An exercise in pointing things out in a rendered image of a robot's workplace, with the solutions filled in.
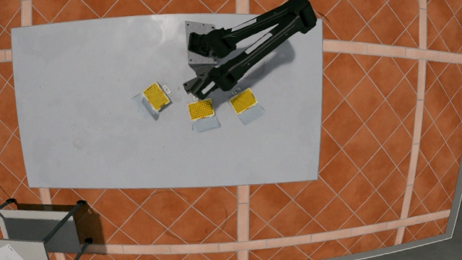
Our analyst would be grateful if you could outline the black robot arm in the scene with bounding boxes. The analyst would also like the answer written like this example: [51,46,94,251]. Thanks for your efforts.
[183,0,317,100]

